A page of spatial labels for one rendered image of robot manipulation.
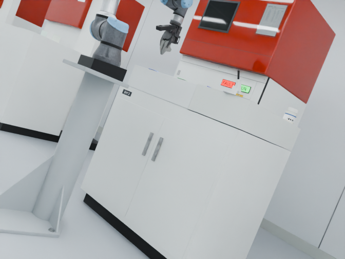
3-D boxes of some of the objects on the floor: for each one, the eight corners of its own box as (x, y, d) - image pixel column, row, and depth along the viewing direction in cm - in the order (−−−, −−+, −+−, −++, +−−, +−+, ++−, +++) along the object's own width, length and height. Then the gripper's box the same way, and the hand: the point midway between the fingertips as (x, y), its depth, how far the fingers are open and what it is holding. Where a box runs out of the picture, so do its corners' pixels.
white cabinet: (141, 204, 290) (180, 108, 285) (238, 275, 226) (291, 151, 221) (73, 198, 242) (118, 82, 238) (172, 285, 178) (237, 129, 173)
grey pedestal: (-21, 230, 157) (48, 50, 153) (-33, 189, 192) (23, 42, 188) (85, 240, 189) (145, 91, 184) (59, 203, 223) (108, 77, 219)
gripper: (185, 27, 228) (172, 59, 229) (175, 25, 234) (163, 57, 236) (176, 21, 222) (164, 54, 223) (167, 19, 228) (154, 52, 229)
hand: (161, 52), depth 227 cm, fingers closed
